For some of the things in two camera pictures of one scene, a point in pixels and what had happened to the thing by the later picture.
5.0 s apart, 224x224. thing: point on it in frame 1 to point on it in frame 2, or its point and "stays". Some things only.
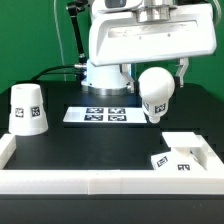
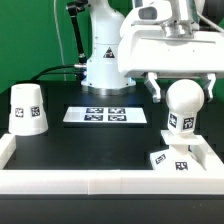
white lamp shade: [28, 115] stays
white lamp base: [189, 153] stays
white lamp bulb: [156, 86] to [183, 100]
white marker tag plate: [107, 114] stays
